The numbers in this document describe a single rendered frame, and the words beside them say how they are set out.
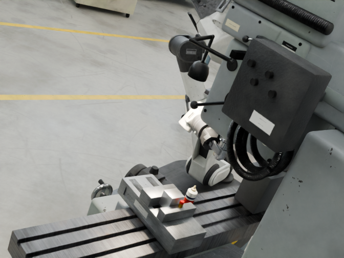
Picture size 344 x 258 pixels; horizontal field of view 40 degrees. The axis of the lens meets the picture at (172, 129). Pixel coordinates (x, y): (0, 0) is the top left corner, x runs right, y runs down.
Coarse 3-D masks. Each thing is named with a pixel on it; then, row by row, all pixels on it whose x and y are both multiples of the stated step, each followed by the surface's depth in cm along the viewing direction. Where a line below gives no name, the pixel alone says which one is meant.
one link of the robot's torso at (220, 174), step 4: (188, 160) 272; (220, 160) 278; (220, 164) 278; (224, 164) 277; (228, 164) 277; (220, 168) 269; (224, 168) 273; (228, 168) 277; (216, 172) 265; (220, 172) 269; (224, 172) 273; (228, 172) 280; (212, 176) 265; (216, 176) 266; (220, 176) 271; (224, 176) 277; (212, 180) 266; (216, 180) 269; (220, 180) 275; (208, 184) 268; (212, 184) 269
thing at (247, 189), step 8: (272, 176) 198; (280, 176) 200; (240, 184) 206; (248, 184) 203; (256, 184) 200; (264, 184) 197; (272, 184) 198; (240, 192) 207; (248, 192) 203; (256, 192) 200; (264, 192) 198; (272, 192) 203; (240, 200) 207; (248, 200) 204; (256, 200) 201; (264, 200) 202; (248, 208) 204; (256, 208) 201; (264, 208) 207
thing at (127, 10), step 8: (80, 0) 731; (88, 0) 737; (96, 0) 743; (104, 0) 749; (112, 0) 755; (120, 0) 762; (128, 0) 769; (136, 0) 775; (104, 8) 757; (112, 8) 763; (120, 8) 770; (128, 8) 776; (128, 16) 787
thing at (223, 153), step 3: (219, 144) 171; (222, 144) 170; (222, 147) 170; (225, 147) 170; (222, 150) 171; (225, 150) 171; (213, 153) 174; (222, 153) 171; (225, 153) 172; (216, 156) 172; (219, 156) 172; (222, 156) 172; (225, 156) 173; (222, 159) 173
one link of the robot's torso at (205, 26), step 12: (192, 0) 208; (204, 0) 207; (216, 0) 205; (204, 12) 204; (216, 12) 203; (204, 24) 203; (216, 36) 199; (228, 36) 198; (216, 48) 200; (216, 60) 208
